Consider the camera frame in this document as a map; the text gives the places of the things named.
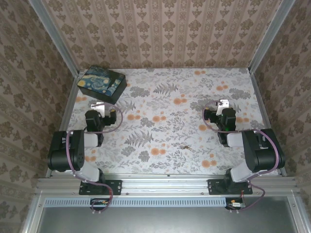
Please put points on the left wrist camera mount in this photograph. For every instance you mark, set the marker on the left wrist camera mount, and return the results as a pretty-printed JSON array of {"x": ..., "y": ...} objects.
[{"x": 99, "y": 108}]

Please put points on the aluminium front beam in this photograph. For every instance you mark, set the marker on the aluminium front beam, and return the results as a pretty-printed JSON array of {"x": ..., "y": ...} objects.
[{"x": 165, "y": 184}]

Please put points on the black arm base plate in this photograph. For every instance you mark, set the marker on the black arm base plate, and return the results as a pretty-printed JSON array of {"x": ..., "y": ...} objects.
[
  {"x": 215, "y": 187},
  {"x": 114, "y": 187}
]

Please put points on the metal sheet panel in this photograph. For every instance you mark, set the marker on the metal sheet panel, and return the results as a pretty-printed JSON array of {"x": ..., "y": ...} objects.
[{"x": 170, "y": 221}]

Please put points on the floral patterned table cover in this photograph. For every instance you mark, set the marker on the floral patterned table cover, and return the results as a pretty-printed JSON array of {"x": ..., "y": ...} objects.
[{"x": 170, "y": 109}]

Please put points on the aluminium frame post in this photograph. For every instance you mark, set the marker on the aluminium frame post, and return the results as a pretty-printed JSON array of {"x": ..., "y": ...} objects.
[
  {"x": 54, "y": 36},
  {"x": 269, "y": 36}
]

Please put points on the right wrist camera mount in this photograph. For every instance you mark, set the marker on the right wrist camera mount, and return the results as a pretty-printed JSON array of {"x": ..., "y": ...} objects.
[{"x": 223, "y": 104}]

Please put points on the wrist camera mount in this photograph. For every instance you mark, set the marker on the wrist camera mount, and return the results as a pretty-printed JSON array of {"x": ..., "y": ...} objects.
[
  {"x": 99, "y": 108},
  {"x": 223, "y": 104}
]

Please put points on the black starry night box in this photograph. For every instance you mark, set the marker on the black starry night box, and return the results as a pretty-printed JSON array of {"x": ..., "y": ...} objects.
[{"x": 99, "y": 82}]

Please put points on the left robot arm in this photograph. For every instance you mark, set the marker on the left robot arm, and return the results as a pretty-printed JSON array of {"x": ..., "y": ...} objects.
[{"x": 73, "y": 150}]

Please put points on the small brass key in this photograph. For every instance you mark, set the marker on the small brass key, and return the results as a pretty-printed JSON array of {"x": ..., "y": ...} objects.
[{"x": 186, "y": 147}]

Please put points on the aluminium table side rail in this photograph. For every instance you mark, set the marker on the aluminium table side rail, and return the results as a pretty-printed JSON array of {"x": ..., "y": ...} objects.
[
  {"x": 70, "y": 102},
  {"x": 264, "y": 109}
]

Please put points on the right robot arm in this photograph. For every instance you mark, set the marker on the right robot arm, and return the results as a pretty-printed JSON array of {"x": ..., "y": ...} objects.
[{"x": 257, "y": 153}]

